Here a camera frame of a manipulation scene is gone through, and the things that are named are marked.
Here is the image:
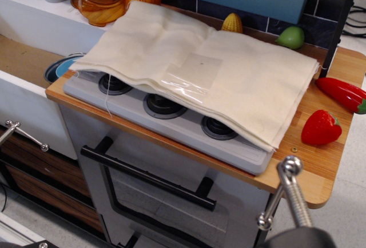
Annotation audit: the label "green toy pear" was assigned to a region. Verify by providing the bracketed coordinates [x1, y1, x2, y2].
[275, 26, 305, 50]

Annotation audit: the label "yellow toy corn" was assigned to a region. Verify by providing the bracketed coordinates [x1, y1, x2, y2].
[221, 13, 243, 34]

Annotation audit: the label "white toy oven door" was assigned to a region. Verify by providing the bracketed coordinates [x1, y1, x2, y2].
[74, 124, 270, 247]

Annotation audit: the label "cream cloth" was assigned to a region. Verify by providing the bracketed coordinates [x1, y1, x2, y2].
[71, 1, 319, 151]

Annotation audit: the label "silver clamp screw right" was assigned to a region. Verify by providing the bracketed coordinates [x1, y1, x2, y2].
[257, 155, 313, 231]

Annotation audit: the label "silver clamp screw left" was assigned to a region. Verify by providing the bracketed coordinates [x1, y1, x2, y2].
[1, 119, 50, 152]

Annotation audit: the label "left black stove knob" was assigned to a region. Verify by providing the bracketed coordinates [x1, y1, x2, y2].
[98, 74, 132, 96]

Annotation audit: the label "black metal stand pole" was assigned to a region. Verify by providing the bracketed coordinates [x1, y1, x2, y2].
[319, 0, 354, 78]

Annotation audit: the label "black oven door handle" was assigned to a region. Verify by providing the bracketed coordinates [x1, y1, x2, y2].
[81, 137, 217, 211]

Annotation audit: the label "metal pot with blue interior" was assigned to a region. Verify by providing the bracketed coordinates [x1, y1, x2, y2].
[43, 53, 85, 83]

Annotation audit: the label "red toy chili pepper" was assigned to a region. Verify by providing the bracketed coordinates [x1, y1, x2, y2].
[315, 77, 365, 114]

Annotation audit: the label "black cables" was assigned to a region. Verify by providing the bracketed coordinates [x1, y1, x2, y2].
[317, 0, 366, 39]

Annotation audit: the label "black stove knob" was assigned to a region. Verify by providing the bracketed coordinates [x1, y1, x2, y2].
[143, 94, 187, 119]
[98, 74, 132, 96]
[201, 116, 238, 141]

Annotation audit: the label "white toy sink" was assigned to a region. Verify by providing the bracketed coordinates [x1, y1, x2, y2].
[1, 0, 112, 56]

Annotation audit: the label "middle black stove knob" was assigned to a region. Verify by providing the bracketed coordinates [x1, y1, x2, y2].
[143, 94, 187, 119]

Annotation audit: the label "silver clamp screw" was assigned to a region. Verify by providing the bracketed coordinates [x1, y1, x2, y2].
[257, 155, 313, 231]
[1, 119, 50, 152]

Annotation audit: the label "wooden drawer front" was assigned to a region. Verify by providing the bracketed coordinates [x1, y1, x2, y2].
[1, 133, 105, 239]

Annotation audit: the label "grey toy stove top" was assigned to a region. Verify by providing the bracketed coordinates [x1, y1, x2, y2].
[63, 71, 272, 175]

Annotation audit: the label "red toy strawberry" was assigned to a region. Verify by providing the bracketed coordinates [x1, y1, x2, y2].
[301, 110, 342, 145]

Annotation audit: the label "right black stove knob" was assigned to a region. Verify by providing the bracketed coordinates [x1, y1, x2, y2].
[201, 116, 238, 141]

